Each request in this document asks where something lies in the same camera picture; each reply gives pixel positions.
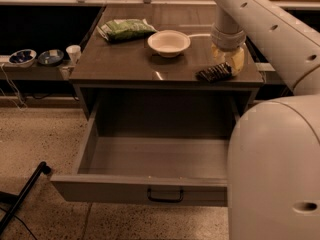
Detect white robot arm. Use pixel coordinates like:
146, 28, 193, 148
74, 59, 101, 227
214, 0, 320, 240

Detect grey drawer cabinet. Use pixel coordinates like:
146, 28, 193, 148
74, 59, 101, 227
70, 4, 263, 115

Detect blue patterned bowl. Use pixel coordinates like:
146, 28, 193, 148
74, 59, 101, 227
9, 49, 37, 68

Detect white bowl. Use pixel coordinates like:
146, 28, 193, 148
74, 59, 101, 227
147, 30, 191, 58

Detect open grey top drawer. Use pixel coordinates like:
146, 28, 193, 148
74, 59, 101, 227
51, 92, 239, 206

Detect black drawer handle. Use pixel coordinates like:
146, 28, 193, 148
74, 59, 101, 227
147, 188, 184, 203

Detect black chair leg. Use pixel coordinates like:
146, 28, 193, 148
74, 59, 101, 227
0, 161, 51, 234

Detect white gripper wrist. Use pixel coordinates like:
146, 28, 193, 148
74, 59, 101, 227
211, 8, 246, 76

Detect green chip bag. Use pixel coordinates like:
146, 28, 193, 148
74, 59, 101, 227
97, 19, 157, 42

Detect white paper cup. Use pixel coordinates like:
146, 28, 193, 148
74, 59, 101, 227
66, 45, 81, 64

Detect dark blue bowl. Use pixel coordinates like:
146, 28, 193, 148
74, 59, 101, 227
37, 49, 64, 66

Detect white cable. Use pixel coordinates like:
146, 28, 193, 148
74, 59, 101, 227
0, 63, 28, 111

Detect low grey side shelf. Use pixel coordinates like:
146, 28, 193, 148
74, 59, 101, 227
0, 60, 74, 81

